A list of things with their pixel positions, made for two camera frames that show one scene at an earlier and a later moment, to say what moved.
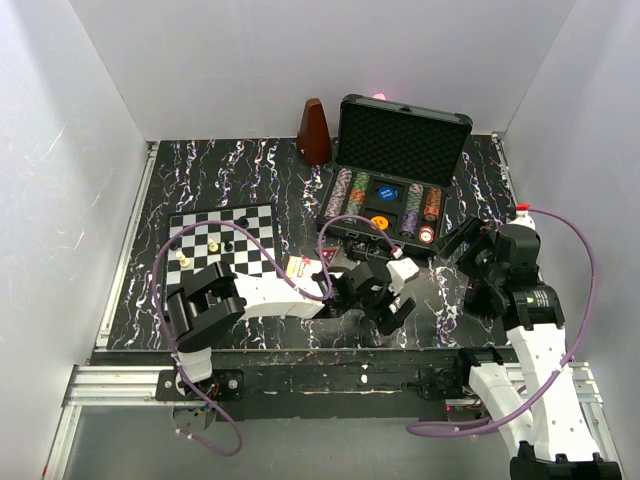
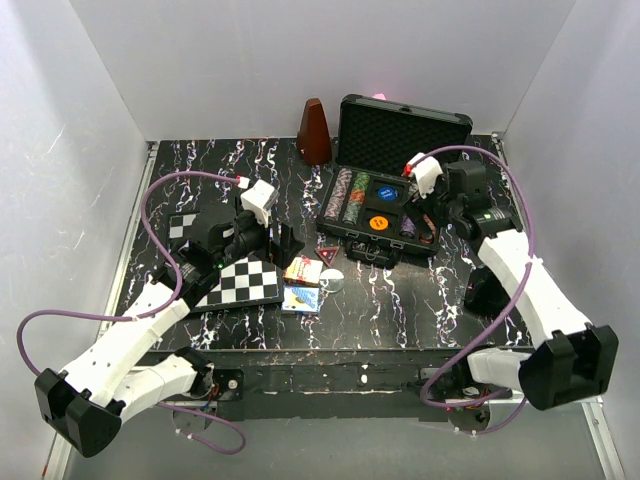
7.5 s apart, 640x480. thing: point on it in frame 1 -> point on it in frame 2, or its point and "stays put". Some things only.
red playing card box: x=300 y=269 stays put
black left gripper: x=383 y=317 -> x=281 y=253
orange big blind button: x=380 y=221 stays put
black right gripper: x=474 y=232 -> x=423 y=206
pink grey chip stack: x=332 y=208 stays put
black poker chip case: x=396 y=162 stays put
